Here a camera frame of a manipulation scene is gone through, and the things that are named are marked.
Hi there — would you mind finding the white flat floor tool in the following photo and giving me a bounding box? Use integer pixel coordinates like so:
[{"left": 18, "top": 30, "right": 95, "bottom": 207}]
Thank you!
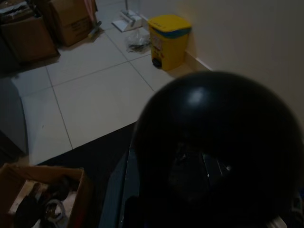
[{"left": 111, "top": 9, "right": 148, "bottom": 33}]

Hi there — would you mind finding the open brown cardboard box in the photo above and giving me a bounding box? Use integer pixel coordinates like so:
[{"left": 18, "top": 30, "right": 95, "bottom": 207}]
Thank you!
[{"left": 0, "top": 7, "right": 60, "bottom": 65}]

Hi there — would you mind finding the small cardboard box with clutter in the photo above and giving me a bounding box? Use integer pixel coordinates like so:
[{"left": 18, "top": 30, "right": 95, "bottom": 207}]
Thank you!
[{"left": 0, "top": 162, "right": 94, "bottom": 228}]

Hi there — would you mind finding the grey rolled tube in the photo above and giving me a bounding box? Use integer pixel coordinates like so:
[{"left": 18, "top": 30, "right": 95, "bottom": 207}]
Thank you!
[{"left": 87, "top": 21, "right": 102, "bottom": 39}]

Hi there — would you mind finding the black round handle end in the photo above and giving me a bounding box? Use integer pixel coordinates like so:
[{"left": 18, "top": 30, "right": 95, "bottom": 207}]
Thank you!
[{"left": 131, "top": 70, "right": 304, "bottom": 228}]

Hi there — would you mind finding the dark blue plastic panel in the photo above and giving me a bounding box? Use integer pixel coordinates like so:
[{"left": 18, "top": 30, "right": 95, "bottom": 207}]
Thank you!
[{"left": 99, "top": 142, "right": 143, "bottom": 228}]

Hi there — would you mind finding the white tape roll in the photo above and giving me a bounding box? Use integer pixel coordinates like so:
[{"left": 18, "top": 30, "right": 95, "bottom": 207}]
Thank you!
[{"left": 44, "top": 199, "right": 66, "bottom": 222}]

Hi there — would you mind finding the grey rounded appliance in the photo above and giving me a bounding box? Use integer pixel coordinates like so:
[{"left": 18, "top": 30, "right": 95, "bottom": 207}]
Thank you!
[{"left": 0, "top": 77, "right": 29, "bottom": 158}]

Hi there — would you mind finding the yellow pedal bin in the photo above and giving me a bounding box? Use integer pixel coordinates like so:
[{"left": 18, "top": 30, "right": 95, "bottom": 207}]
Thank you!
[{"left": 147, "top": 15, "right": 192, "bottom": 71}]

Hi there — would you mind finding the black floor mat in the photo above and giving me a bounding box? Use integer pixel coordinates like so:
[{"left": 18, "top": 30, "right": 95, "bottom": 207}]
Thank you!
[{"left": 38, "top": 122, "right": 139, "bottom": 228}]

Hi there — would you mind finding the clear plastic bag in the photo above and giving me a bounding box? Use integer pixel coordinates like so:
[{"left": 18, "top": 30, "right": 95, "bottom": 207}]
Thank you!
[{"left": 124, "top": 28, "right": 152, "bottom": 53}]

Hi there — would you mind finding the tall brown cardboard box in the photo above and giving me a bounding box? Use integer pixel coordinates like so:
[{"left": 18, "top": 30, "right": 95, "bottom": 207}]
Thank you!
[{"left": 38, "top": 0, "right": 98, "bottom": 47}]

